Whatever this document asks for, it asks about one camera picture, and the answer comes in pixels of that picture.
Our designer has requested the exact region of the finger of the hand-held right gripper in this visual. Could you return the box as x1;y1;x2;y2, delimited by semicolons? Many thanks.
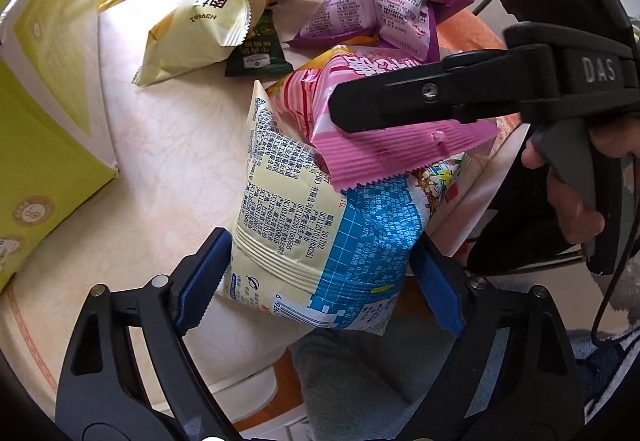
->
327;46;523;134

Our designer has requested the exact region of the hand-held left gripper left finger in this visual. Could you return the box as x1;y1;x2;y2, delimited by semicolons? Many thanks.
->
55;227;241;441

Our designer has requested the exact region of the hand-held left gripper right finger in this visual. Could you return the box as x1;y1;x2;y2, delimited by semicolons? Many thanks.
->
400;236;586;441

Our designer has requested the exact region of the pink snack packet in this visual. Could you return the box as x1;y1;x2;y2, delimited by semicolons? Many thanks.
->
265;45;501;194

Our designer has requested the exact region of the purple snack packet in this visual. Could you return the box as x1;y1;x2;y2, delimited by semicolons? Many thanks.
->
287;0;476;64

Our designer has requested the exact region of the blue cream snack packet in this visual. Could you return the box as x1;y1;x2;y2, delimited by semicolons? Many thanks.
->
215;80;466;337

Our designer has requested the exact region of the green cardboard box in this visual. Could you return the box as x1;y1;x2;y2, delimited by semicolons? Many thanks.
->
0;0;120;292

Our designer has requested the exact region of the cream orange snack packet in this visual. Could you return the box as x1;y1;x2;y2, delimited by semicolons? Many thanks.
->
131;0;283;87

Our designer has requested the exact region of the person's right hand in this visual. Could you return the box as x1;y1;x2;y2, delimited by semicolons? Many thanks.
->
521;114;640;244

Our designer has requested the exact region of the person's grey trouser leg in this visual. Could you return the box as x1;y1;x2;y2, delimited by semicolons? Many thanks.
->
290;311;506;441

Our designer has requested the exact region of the cream orange tablecloth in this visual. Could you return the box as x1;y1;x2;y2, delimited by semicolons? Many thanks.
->
0;11;531;422

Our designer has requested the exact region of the dark green small packet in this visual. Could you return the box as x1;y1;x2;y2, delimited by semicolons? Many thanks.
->
224;8;295;78

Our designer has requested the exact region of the blue grey fuzzy cloth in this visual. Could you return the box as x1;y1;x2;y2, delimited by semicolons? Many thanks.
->
565;326;640;427

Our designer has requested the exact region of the black cable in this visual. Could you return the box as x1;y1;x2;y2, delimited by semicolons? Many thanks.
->
590;156;640;349

